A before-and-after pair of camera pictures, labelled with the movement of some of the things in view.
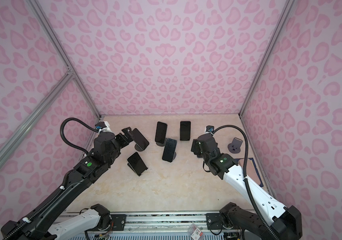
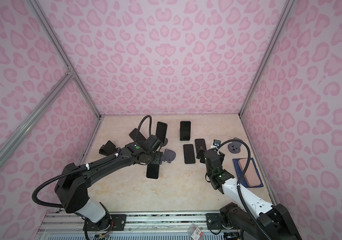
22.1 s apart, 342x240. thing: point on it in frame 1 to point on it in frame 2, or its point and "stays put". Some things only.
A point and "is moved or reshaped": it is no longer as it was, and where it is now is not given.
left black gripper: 120,137 to 159,158
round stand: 160,144 stays put
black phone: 169,150 to 152,170
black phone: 161,132 stays put
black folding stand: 130,167 is moved or reshaped
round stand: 235,147 stays put
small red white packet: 195,233 stays put
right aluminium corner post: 286,9 stays put
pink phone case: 251,171 stays put
